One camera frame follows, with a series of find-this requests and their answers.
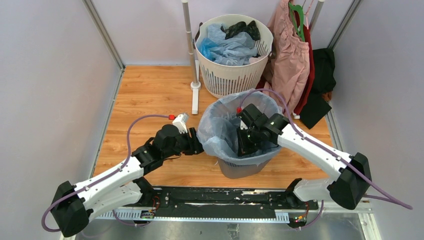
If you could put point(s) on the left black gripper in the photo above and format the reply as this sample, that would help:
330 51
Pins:
194 145

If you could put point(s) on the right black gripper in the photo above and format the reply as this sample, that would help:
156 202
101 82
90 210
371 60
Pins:
243 148

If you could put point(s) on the light blue plastic bag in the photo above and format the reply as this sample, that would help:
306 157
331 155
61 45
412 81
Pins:
217 129

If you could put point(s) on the grey mesh trash bin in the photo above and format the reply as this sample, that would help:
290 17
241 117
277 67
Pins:
236 171

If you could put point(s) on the white slotted laundry basket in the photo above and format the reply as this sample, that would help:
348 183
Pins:
221 80

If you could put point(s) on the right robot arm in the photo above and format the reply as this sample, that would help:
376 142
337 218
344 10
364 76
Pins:
348 175

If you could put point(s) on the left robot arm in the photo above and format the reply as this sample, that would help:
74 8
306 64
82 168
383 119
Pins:
76 205

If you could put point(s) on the white rack base foot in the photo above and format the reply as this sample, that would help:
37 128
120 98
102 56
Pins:
195 89

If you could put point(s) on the black garment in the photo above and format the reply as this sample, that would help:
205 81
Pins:
324 83

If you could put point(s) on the silver clothes rack pole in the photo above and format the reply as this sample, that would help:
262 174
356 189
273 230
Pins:
195 81

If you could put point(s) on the pink plastic bag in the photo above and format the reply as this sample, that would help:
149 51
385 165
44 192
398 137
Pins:
256 59

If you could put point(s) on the pink hanging garment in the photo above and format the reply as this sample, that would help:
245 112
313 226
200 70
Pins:
288 66

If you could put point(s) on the crumpled pale blue bag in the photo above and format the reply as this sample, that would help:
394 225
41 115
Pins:
234 51

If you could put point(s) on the bright blue plastic bag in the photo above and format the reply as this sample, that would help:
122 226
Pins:
205 48

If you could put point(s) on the black plastic bag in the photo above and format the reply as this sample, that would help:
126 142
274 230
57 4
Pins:
239 27

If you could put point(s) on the green clothes hanger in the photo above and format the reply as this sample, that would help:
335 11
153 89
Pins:
296 14

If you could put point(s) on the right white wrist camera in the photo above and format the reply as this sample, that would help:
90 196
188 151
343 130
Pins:
242 126

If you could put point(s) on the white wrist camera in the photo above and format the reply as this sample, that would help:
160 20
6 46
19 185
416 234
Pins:
242 126
179 123

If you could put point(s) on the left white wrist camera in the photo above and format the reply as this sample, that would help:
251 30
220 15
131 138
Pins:
179 123

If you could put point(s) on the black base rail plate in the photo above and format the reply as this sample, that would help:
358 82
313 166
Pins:
223 203

